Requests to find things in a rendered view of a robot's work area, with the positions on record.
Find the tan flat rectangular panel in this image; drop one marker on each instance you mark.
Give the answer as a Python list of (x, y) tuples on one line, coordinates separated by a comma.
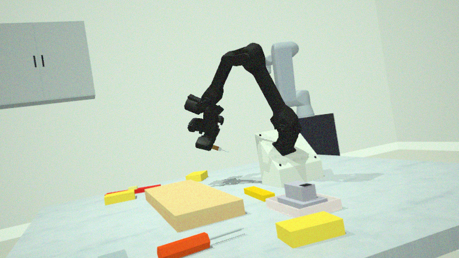
[(189, 204)]

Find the red flat bar with small pale yellow window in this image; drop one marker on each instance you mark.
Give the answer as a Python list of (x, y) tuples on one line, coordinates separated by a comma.
[(138, 190)]

